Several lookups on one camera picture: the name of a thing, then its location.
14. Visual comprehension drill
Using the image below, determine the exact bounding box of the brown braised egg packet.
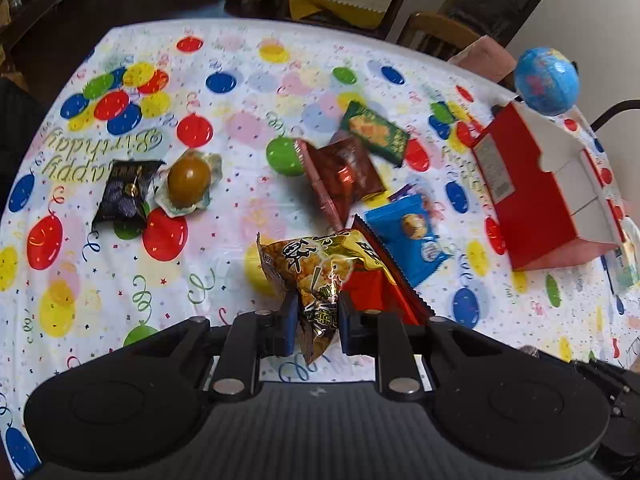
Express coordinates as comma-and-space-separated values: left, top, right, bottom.
152, 149, 223, 217

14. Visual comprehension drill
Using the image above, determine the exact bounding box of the clear red sausage packet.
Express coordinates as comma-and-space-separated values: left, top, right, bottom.
294, 139, 348, 233

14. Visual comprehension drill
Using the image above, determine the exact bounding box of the large red yellow snack packet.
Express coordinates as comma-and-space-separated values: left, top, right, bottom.
345, 215, 436, 326

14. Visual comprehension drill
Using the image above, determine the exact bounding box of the pink cloth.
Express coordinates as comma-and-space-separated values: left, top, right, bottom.
447, 35, 518, 86

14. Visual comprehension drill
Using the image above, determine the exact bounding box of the floral tissue pack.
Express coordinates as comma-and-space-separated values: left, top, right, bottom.
600, 215, 640, 293

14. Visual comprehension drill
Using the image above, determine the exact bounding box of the blue desk globe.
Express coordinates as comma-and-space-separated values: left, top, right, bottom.
514, 47, 581, 116

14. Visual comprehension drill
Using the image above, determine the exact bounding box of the red cardboard box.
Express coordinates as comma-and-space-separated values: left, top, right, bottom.
471, 101, 626, 272

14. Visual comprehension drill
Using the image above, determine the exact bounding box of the blue biscuit snack packet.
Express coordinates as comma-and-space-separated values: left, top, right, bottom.
364, 195, 453, 288

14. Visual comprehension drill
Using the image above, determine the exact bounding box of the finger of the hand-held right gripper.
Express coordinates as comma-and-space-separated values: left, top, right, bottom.
572, 359, 640, 413

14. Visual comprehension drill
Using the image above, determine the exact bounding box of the yellow cloth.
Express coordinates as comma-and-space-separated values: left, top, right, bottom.
287, 0, 388, 31

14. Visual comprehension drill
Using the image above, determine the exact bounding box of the black snack packet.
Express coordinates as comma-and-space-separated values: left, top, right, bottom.
91, 159, 166, 231

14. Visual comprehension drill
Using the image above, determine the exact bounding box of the balloon print tablecloth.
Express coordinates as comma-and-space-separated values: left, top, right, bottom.
0, 17, 640, 480

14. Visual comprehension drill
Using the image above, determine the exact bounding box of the wooden chair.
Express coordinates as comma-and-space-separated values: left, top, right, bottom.
397, 11, 483, 61

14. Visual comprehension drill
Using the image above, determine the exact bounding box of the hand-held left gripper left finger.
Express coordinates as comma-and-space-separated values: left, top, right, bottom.
160, 292, 301, 402

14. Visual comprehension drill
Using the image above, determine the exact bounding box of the gold crinkly snack packet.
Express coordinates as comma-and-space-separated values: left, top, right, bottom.
256, 229, 386, 366

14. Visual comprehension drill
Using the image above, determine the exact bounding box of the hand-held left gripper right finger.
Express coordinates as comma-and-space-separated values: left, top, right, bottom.
338, 294, 481, 401

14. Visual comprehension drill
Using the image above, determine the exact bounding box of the green snack packet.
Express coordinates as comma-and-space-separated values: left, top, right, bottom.
340, 101, 411, 168

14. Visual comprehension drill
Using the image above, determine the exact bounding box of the brown foil snack packet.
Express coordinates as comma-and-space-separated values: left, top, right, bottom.
305, 132, 388, 216

